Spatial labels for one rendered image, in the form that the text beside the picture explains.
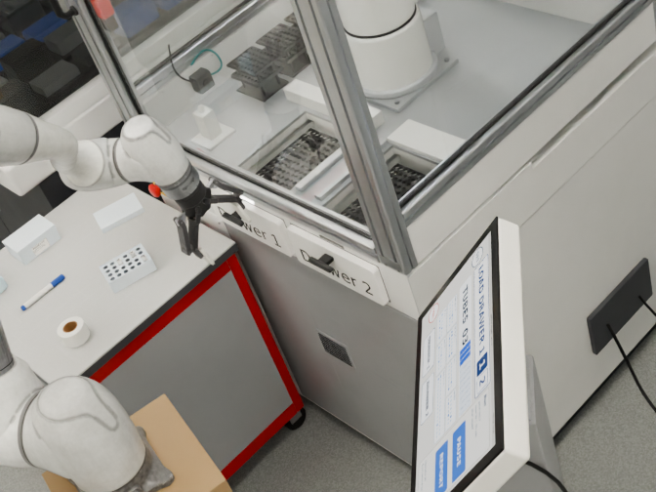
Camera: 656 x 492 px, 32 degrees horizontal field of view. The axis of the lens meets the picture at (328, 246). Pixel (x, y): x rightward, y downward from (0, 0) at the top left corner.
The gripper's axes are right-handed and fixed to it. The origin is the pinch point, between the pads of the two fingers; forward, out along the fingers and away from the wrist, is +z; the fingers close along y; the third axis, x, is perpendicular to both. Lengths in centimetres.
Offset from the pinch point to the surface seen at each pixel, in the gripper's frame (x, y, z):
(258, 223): -2.3, 7.8, 2.4
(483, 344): -94, -3, -27
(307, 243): -21.2, 8.2, 0.4
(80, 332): 20.7, -37.9, 2.7
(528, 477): -100, -12, 0
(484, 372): -98, -7, -28
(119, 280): 27.2, -21.3, 6.7
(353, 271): -35.7, 7.9, 2.3
